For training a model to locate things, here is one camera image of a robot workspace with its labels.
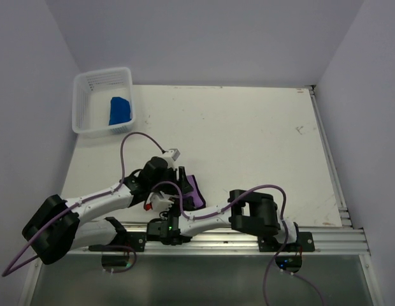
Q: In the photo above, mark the white plastic basket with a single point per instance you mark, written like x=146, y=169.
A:
x=93, y=93

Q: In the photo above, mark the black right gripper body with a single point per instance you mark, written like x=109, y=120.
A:
x=176, y=206

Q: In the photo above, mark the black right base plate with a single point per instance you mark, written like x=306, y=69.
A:
x=304, y=243

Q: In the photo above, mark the aluminium mounting rail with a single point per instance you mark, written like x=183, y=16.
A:
x=224, y=241

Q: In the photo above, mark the blue towel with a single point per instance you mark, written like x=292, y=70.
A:
x=121, y=111

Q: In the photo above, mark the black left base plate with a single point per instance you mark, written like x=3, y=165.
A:
x=135, y=240

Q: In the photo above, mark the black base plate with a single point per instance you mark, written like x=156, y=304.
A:
x=304, y=243
x=135, y=240

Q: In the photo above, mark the purple towel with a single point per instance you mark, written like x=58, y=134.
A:
x=193, y=200

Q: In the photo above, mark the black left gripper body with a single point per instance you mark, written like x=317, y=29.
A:
x=169, y=175

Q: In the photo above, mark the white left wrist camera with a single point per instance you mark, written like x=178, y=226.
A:
x=171, y=155

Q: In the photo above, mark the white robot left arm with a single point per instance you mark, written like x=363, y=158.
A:
x=61, y=225

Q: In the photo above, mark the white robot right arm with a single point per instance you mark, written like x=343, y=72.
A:
x=247, y=212

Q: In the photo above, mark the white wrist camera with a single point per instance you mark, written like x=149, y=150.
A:
x=158, y=202
x=171, y=155

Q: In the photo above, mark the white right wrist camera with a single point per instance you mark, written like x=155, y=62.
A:
x=158, y=202

